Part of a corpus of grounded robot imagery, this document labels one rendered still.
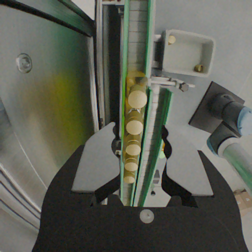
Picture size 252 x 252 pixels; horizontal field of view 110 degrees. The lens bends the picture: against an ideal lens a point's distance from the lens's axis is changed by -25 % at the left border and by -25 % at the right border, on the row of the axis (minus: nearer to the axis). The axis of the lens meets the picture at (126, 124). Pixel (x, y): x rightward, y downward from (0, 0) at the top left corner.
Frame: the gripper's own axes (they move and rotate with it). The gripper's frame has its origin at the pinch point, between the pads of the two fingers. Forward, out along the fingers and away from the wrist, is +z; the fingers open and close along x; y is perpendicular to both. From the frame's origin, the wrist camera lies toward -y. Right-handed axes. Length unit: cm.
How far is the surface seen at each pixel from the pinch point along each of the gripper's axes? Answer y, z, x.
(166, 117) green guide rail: 12.6, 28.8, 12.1
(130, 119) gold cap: 4.3, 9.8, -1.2
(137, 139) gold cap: 10.1, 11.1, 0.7
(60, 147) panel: 6.8, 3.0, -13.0
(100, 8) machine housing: -29, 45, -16
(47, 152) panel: 5.3, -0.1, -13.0
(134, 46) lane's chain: -11.7, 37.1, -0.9
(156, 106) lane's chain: 11.3, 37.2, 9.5
